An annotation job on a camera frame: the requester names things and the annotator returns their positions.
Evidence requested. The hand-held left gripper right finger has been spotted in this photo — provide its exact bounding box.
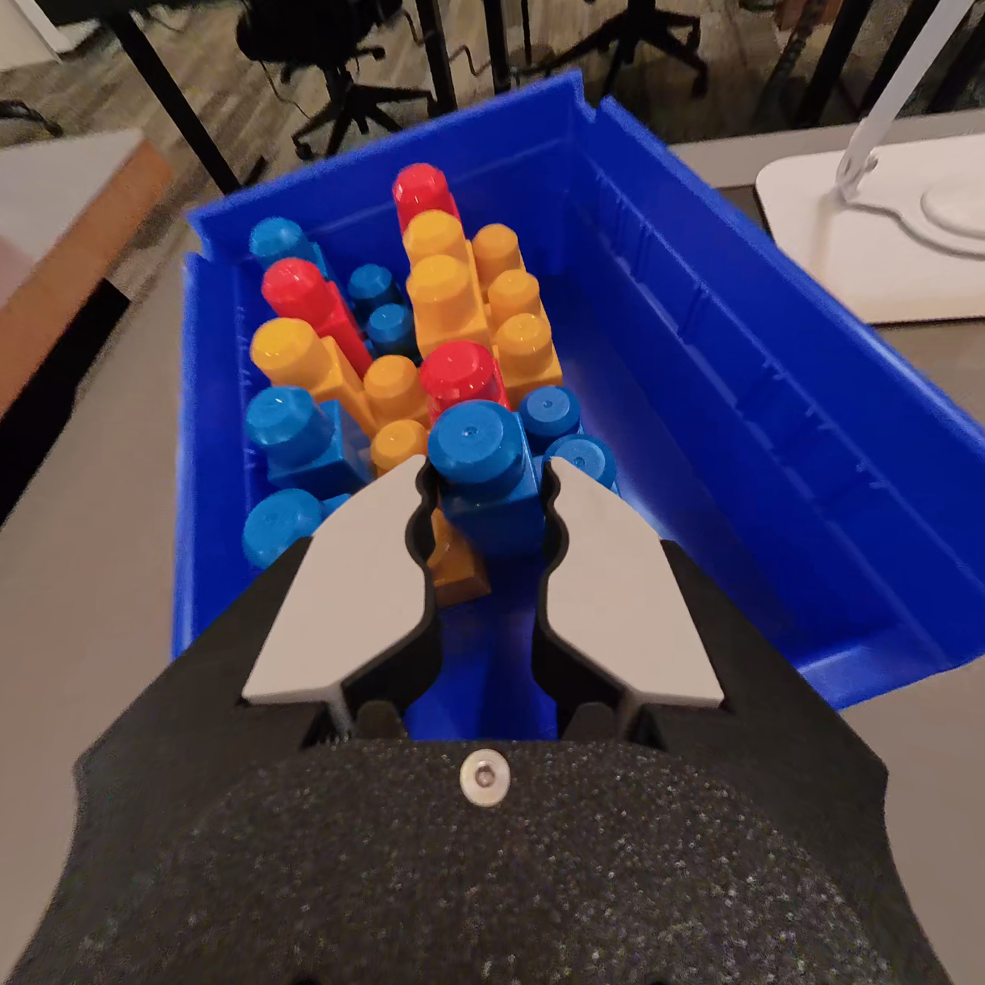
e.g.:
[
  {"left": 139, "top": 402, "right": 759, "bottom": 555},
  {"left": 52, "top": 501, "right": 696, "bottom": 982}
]
[{"left": 531, "top": 456, "right": 726, "bottom": 732}]

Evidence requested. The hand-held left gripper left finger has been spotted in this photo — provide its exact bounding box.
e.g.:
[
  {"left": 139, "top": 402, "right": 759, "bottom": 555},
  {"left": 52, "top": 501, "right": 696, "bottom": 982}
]
[{"left": 241, "top": 454, "right": 446, "bottom": 732}]

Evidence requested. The blue one-stud mega block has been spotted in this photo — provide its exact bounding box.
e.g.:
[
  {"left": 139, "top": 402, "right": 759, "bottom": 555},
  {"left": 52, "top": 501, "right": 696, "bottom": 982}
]
[
  {"left": 248, "top": 217, "right": 328, "bottom": 274},
  {"left": 427, "top": 400, "right": 543, "bottom": 559},
  {"left": 245, "top": 385, "right": 366, "bottom": 501},
  {"left": 241, "top": 488, "right": 351, "bottom": 572}
]

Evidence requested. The blue plastic bin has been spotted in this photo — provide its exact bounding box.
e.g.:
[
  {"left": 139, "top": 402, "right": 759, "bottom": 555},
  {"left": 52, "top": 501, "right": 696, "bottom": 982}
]
[{"left": 171, "top": 68, "right": 985, "bottom": 743}]

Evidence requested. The white sign stand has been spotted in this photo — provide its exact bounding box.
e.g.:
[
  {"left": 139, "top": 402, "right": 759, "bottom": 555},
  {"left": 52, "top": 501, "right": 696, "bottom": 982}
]
[{"left": 756, "top": 0, "right": 985, "bottom": 326}]

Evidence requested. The wooden desk with black legs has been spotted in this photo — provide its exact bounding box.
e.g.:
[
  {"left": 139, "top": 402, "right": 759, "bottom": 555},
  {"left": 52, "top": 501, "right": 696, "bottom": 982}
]
[{"left": 416, "top": 0, "right": 540, "bottom": 116}]

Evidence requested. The black office chair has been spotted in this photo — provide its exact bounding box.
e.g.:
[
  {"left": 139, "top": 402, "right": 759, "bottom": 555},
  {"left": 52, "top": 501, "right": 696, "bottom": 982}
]
[
  {"left": 234, "top": 0, "right": 441, "bottom": 160},
  {"left": 531, "top": 0, "right": 711, "bottom": 101}
]

